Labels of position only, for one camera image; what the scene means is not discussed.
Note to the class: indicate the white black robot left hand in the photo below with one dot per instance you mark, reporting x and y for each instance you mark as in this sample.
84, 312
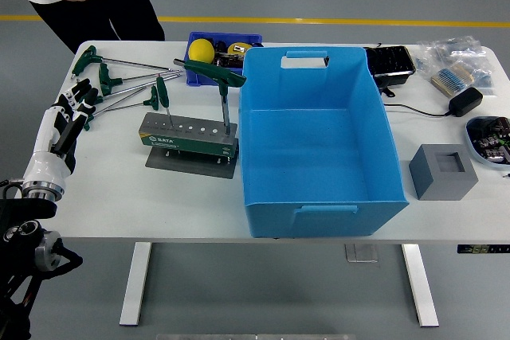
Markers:
45, 161

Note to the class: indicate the grey green wrench holder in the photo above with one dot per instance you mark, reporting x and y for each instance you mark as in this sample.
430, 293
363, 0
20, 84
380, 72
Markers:
179, 143

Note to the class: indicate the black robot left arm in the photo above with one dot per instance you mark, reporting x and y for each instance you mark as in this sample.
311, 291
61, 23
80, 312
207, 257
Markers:
44, 252

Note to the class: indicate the large light blue box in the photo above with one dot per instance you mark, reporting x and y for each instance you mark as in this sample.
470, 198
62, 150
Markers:
311, 149

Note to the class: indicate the person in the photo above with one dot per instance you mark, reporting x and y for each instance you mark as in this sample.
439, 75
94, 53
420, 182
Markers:
99, 5

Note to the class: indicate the yellow ball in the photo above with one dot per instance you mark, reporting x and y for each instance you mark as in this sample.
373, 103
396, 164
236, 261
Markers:
201, 50

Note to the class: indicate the small black part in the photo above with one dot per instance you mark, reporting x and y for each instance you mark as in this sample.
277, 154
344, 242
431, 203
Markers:
221, 45

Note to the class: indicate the dark small parts bundle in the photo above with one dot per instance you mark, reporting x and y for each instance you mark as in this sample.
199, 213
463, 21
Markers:
231, 60

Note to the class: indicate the small dark blue bin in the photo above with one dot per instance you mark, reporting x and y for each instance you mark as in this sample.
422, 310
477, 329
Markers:
199, 78

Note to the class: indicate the white table leg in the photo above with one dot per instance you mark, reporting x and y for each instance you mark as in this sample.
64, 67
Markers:
135, 284
420, 284

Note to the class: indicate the black plastic tray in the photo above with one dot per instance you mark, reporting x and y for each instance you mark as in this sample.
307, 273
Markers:
390, 62

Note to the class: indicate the clear bag of parts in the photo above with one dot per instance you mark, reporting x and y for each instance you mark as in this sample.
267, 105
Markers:
450, 47

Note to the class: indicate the blue resistor tape bundle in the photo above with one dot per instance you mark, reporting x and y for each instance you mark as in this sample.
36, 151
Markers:
452, 79

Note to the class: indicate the metal floor plate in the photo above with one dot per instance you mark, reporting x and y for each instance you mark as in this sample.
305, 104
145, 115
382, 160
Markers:
361, 253

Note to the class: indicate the black power adapter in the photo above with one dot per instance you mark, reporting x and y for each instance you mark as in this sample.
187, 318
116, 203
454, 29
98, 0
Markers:
466, 101

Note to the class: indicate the grey cube with recess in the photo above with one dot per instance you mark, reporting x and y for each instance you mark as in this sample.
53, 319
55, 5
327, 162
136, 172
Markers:
428, 177

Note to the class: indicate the clear bag with blue parts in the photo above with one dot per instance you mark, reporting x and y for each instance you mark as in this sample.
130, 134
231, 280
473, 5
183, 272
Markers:
484, 73

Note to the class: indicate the light blue bowl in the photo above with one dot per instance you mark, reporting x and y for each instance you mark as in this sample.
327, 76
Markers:
472, 145

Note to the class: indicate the dark electronic parts pile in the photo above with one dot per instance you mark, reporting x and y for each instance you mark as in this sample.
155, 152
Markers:
494, 137

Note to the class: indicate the black table control panel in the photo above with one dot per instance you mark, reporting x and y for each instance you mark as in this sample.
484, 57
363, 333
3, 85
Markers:
482, 249

